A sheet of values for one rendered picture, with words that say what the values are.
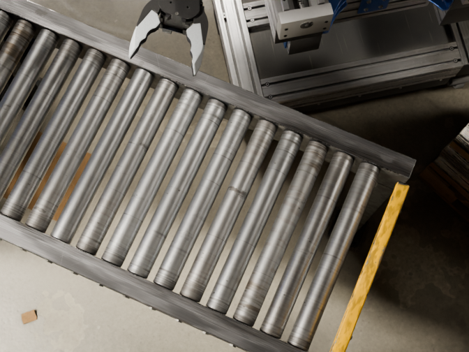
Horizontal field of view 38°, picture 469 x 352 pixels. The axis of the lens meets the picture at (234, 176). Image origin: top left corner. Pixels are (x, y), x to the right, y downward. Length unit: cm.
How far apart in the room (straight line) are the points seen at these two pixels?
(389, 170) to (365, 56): 81
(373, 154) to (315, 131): 14
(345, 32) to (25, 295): 139
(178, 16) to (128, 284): 62
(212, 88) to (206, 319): 54
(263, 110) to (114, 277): 52
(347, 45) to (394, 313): 91
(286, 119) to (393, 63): 80
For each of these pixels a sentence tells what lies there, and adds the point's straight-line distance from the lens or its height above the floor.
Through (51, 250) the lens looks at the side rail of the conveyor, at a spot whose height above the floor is 80.
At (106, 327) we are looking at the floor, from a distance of 236.
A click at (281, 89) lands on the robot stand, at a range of 226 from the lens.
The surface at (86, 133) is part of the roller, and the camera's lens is 165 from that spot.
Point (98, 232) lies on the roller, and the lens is 158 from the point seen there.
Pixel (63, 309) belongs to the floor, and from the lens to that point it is 240.
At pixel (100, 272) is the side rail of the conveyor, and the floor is 80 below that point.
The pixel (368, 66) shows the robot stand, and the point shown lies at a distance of 233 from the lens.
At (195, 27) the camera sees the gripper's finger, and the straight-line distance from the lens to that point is 122.
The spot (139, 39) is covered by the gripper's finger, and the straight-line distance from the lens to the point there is 121.
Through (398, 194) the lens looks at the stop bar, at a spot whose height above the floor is 82.
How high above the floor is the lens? 232
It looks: 75 degrees down
